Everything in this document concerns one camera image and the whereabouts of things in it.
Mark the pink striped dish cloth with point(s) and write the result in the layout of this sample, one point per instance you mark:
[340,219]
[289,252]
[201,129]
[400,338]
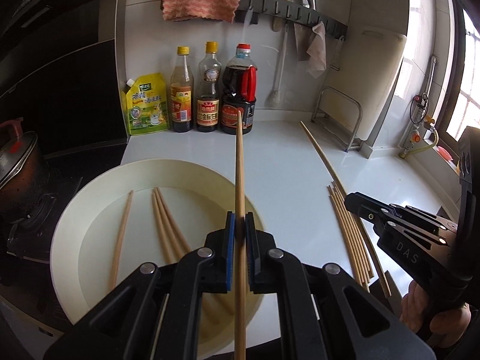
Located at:
[181,10]

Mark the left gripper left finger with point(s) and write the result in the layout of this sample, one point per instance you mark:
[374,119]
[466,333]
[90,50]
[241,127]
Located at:
[209,269]

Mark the amber oil bottle yellow cap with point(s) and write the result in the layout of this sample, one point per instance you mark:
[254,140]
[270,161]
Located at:
[181,92]

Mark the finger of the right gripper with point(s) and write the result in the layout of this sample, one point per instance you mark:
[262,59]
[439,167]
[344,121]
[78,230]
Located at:
[371,213]

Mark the wooden chopstick on counter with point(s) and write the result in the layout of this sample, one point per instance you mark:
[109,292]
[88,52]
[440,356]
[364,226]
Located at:
[352,236]
[345,239]
[354,231]

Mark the white round basin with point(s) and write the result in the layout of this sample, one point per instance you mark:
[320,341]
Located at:
[85,236]

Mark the yellow green refill pouch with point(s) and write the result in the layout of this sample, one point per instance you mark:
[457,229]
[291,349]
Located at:
[146,105]

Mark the white cutting board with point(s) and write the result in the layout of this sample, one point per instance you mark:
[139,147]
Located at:
[369,62]

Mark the black wall hook rail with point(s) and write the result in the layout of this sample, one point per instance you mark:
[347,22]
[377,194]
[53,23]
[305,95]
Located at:
[292,12]

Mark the hanging metal peeler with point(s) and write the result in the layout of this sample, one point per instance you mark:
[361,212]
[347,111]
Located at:
[335,61]

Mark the large dark soy sauce bottle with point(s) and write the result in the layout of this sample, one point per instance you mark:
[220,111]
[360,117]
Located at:
[238,99]

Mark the beige hanging rag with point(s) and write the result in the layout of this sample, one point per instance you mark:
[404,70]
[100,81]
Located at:
[311,48]

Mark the clear vinegar bottle yellow cap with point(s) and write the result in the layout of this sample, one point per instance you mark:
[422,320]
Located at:
[208,98]

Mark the gas valve with orange knob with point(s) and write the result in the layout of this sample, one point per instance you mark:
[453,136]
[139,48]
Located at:
[411,144]

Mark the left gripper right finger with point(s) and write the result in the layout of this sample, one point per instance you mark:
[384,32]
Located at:
[270,269]

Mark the white long-handled brush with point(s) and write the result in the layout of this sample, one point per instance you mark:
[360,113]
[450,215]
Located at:
[274,98]

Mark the long curved wooden chopstick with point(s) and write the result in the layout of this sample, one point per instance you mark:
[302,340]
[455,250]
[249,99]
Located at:
[376,265]

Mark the pot with glass lid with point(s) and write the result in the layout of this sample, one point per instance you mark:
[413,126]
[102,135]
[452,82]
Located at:
[18,164]

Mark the black range hood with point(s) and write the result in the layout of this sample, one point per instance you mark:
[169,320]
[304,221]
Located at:
[63,73]

